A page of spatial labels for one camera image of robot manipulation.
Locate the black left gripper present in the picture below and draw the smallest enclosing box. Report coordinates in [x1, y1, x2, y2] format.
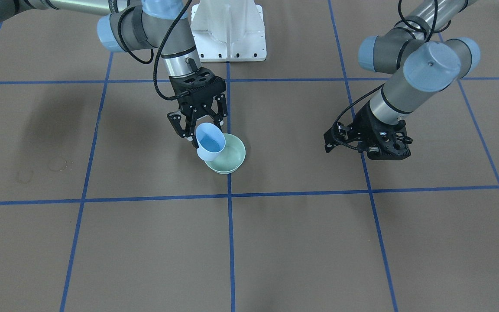
[323, 104, 413, 160]

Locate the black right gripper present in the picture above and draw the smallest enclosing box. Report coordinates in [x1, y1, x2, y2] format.
[167, 67, 228, 140]

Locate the light blue paper cup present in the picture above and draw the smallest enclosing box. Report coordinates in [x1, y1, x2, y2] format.
[195, 123, 226, 162]

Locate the mint green ceramic bowl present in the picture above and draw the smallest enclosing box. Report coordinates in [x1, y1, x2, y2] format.
[204, 133, 246, 175]

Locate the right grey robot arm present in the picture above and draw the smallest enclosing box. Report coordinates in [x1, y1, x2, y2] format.
[0, 0, 228, 142]

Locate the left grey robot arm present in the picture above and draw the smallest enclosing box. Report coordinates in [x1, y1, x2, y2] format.
[324, 0, 481, 160]

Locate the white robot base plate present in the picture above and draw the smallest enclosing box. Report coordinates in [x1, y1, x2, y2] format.
[190, 0, 267, 62]

